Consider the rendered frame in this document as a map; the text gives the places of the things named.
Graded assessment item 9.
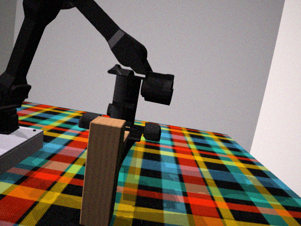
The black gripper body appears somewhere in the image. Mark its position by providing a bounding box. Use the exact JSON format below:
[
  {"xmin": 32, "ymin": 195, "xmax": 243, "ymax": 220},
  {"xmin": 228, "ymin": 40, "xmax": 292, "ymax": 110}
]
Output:
[{"xmin": 78, "ymin": 95, "xmax": 161, "ymax": 142}]

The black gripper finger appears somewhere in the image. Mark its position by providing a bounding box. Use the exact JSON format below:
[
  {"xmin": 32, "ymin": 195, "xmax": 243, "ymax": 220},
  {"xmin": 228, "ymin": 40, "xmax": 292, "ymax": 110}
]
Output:
[{"xmin": 121, "ymin": 134, "xmax": 141, "ymax": 162}]

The wooden side rail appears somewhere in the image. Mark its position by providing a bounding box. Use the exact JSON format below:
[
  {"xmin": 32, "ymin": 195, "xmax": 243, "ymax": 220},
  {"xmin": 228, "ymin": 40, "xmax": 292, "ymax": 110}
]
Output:
[{"xmin": 119, "ymin": 131, "xmax": 130, "ymax": 169}]

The dark brown wooden post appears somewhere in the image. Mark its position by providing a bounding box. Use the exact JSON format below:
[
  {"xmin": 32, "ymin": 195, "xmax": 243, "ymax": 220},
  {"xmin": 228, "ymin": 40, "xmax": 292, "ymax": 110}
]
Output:
[{"xmin": 79, "ymin": 116, "xmax": 126, "ymax": 226}]

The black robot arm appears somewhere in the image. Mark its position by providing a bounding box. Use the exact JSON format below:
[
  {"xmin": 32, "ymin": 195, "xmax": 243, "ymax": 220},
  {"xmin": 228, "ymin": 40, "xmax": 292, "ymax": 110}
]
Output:
[{"xmin": 0, "ymin": 0, "xmax": 174, "ymax": 135}]

